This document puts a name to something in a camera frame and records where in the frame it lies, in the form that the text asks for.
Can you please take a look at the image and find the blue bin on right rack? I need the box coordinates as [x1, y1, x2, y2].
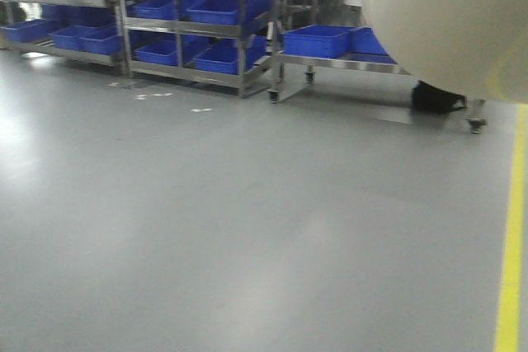
[283, 25, 356, 59]

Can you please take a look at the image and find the right steel wheeled rack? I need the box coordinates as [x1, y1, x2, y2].
[266, 0, 488, 135]

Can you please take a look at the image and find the white trash can bin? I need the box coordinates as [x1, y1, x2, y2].
[362, 0, 527, 104]

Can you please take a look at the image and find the left steel shelf rack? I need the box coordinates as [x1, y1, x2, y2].
[1, 0, 128, 73]

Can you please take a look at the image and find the steel shelf rack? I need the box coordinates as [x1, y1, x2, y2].
[1, 0, 128, 73]
[118, 0, 274, 97]

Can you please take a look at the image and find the middle steel shelf rack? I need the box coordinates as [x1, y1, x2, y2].
[118, 0, 274, 97]

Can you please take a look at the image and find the black object on floor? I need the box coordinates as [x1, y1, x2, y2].
[411, 80, 468, 115]

